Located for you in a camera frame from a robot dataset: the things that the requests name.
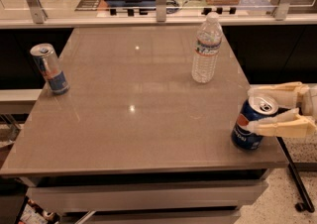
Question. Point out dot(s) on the black wheeled stand leg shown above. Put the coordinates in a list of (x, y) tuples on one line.
[(306, 203)]

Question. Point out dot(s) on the blue pepsi can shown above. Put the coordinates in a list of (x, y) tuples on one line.
[(256, 107)]

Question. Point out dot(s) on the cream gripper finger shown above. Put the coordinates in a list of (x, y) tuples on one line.
[(287, 124), (287, 95)]

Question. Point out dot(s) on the upper grey drawer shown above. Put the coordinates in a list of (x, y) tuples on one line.
[(148, 196)]

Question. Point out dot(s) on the grey drawer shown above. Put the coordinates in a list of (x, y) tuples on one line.
[(189, 217), (148, 196)]

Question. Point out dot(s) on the silver blue redbull can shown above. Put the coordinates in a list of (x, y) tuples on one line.
[(47, 62)]

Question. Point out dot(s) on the clear plastic water bottle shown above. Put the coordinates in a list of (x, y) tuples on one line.
[(207, 45)]

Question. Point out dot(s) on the left metal glass bracket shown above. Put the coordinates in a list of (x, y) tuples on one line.
[(37, 11)]

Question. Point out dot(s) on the lower grey drawer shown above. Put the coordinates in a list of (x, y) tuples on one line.
[(189, 217)]

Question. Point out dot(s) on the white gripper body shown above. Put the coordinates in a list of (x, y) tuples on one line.
[(312, 103)]

